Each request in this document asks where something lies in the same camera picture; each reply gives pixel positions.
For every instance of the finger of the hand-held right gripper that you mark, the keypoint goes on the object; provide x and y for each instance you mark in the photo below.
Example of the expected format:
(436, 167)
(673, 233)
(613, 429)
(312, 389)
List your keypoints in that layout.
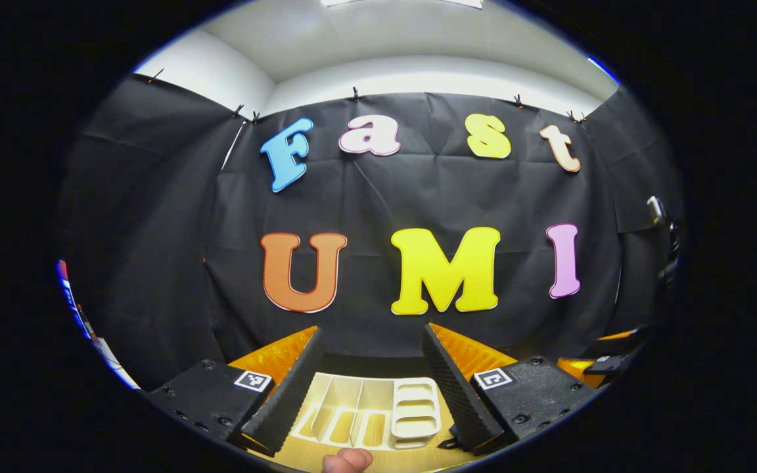
(621, 345)
(582, 371)

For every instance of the cream plastic bookshelf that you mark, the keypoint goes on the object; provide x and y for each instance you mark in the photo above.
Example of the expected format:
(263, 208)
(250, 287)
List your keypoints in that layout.
(414, 410)

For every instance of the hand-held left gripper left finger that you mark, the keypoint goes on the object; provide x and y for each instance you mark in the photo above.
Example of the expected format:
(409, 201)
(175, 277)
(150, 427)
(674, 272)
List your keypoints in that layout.
(286, 394)

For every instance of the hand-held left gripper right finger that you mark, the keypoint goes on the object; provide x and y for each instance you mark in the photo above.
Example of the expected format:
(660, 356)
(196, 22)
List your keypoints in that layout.
(460, 394)

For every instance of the black backdrop cloth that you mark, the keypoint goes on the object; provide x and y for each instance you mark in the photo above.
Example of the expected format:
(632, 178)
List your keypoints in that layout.
(418, 197)

